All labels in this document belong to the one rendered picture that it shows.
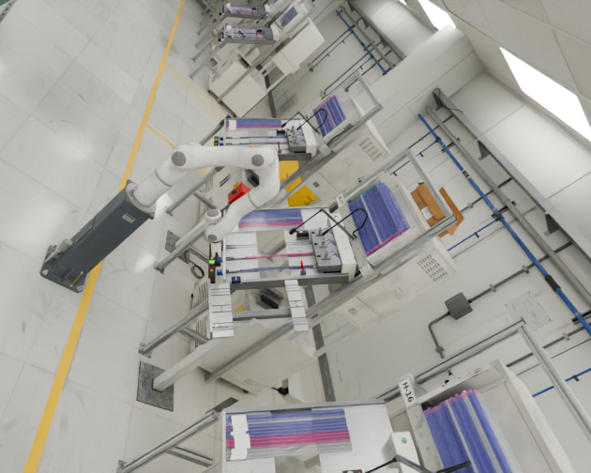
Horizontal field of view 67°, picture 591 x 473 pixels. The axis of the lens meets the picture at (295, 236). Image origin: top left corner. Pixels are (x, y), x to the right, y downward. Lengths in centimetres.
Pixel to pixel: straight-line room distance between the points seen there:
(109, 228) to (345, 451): 159
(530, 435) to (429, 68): 440
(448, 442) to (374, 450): 31
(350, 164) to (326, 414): 234
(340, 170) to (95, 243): 211
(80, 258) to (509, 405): 222
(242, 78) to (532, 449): 589
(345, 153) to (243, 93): 342
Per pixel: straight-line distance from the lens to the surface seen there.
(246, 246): 276
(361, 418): 210
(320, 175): 386
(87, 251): 269
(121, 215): 249
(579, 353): 354
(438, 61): 568
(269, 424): 202
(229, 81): 690
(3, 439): 236
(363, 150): 383
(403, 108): 574
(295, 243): 278
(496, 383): 207
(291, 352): 304
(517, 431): 204
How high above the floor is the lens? 201
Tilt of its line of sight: 20 degrees down
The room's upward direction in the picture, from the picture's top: 53 degrees clockwise
